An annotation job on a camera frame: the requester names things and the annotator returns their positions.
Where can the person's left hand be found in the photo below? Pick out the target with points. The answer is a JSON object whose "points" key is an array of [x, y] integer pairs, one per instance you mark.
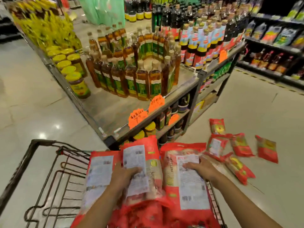
{"points": [[120, 180]]}

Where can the person's right hand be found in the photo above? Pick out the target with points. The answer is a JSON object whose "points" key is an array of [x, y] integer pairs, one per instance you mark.
{"points": [[206, 170]]}

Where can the person's left fingers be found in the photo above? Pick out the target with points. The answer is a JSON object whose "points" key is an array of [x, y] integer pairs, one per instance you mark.
{"points": [[135, 171]]}

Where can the person's right fingers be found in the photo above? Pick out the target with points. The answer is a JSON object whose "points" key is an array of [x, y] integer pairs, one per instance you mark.
{"points": [[191, 166]]}

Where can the large red white-label packet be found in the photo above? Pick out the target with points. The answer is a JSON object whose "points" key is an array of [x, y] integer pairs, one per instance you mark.
{"points": [[135, 154], [99, 173], [190, 192]]}

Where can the person's left forearm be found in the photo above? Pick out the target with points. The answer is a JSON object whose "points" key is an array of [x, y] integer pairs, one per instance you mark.
{"points": [[99, 211]]}

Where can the person's right forearm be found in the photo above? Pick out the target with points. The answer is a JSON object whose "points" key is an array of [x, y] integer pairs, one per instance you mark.
{"points": [[242, 206]]}

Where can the small red yellow snack packet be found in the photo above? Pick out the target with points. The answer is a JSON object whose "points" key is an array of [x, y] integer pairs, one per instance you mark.
{"points": [[217, 126], [215, 146], [238, 169], [267, 149], [241, 145]]}

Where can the yellow-lid jar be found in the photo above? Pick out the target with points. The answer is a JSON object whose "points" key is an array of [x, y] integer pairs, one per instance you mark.
{"points": [[139, 135], [150, 128]]}

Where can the heap of red bags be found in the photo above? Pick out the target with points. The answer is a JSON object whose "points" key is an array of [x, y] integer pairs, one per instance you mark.
{"points": [[147, 216]]}

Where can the orange price tag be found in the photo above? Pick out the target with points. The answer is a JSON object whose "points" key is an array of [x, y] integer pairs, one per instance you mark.
{"points": [[173, 119], [156, 103], [223, 56], [137, 119]]}

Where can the row of lower-shelf dark bottles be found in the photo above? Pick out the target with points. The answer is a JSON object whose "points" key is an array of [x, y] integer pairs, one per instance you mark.
{"points": [[182, 105]]}

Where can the metal display shelf unit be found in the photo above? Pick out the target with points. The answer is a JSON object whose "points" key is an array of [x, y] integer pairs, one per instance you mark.
{"points": [[106, 111]]}

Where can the group of amber oil bottles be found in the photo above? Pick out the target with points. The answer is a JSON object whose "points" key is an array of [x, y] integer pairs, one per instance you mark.
{"points": [[142, 85]]}

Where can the row of green packs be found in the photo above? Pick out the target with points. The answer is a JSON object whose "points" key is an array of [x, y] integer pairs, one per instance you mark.
{"points": [[220, 72]]}

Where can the row of yellow-lid jars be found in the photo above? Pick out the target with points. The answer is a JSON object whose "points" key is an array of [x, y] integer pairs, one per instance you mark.
{"points": [[78, 87]]}

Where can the black metal shopping cart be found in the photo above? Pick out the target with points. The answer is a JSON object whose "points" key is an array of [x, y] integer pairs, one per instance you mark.
{"points": [[35, 144]]}

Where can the group of red-blue label bottles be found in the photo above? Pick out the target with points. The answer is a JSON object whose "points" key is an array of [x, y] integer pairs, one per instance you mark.
{"points": [[201, 49]]}

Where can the row of red sauce bottles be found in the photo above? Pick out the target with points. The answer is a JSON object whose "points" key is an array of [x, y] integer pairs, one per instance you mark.
{"points": [[266, 61]]}

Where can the group of dark glass bottles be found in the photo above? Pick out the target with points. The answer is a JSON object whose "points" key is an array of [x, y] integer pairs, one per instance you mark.
{"points": [[166, 18]]}

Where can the row of dark yellow-label bottles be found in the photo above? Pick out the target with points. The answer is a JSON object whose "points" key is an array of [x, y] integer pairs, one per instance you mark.
{"points": [[132, 14]]}

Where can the row of colourful pouches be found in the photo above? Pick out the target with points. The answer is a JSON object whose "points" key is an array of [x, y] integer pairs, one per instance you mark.
{"points": [[282, 36]]}

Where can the green plastic bags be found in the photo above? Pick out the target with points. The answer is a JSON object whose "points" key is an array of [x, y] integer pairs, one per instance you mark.
{"points": [[104, 11]]}

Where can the group of yellow bottles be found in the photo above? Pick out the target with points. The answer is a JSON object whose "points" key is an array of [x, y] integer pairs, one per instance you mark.
{"points": [[47, 30]]}

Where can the black wall shelf unit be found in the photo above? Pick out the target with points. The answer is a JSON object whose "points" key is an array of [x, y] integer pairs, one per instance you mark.
{"points": [[268, 46]]}

